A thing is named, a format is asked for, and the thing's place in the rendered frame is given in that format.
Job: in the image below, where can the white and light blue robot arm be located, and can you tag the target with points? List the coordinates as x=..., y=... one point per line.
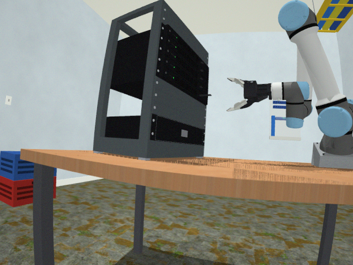
x=335, y=112

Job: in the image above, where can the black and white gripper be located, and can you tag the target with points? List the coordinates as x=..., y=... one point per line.
x=252, y=91

